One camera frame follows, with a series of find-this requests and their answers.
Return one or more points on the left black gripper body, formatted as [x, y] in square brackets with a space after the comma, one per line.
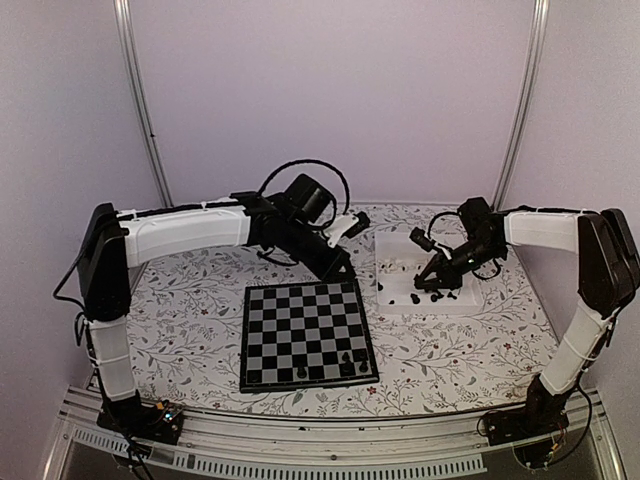
[298, 247]

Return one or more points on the right aluminium frame post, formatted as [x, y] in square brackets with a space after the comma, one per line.
[532, 62]

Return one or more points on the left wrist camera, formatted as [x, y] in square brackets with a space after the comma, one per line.
[345, 226]

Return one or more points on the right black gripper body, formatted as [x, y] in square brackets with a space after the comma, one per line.
[482, 255]

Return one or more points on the black white chessboard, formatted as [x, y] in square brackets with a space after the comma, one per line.
[303, 324]

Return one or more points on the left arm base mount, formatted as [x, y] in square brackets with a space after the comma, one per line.
[161, 422]

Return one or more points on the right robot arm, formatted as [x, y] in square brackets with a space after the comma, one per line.
[607, 277]

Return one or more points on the left aluminium frame post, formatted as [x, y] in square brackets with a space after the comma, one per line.
[124, 25]

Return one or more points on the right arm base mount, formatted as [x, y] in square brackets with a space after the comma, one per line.
[540, 424]

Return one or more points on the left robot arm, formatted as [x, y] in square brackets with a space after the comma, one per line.
[119, 243]

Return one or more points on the aluminium frame post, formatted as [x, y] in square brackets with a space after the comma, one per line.
[124, 25]
[532, 62]

